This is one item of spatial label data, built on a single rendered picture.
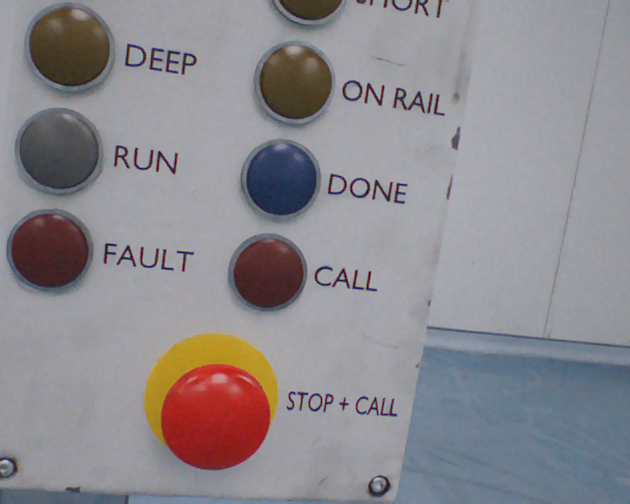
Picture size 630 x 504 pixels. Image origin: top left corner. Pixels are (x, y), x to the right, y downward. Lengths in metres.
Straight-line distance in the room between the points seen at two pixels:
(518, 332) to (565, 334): 0.28
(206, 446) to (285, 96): 0.13
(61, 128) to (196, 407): 0.11
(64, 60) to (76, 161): 0.03
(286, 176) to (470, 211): 3.89
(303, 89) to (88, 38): 0.08
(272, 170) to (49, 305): 0.10
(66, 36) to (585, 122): 4.18
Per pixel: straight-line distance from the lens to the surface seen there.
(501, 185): 4.22
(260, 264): 0.29
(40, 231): 0.29
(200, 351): 0.30
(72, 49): 0.28
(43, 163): 0.29
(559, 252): 4.42
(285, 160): 0.29
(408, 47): 0.31
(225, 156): 0.29
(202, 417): 0.28
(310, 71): 0.29
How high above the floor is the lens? 1.07
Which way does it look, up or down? 9 degrees down
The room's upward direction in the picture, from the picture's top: 9 degrees clockwise
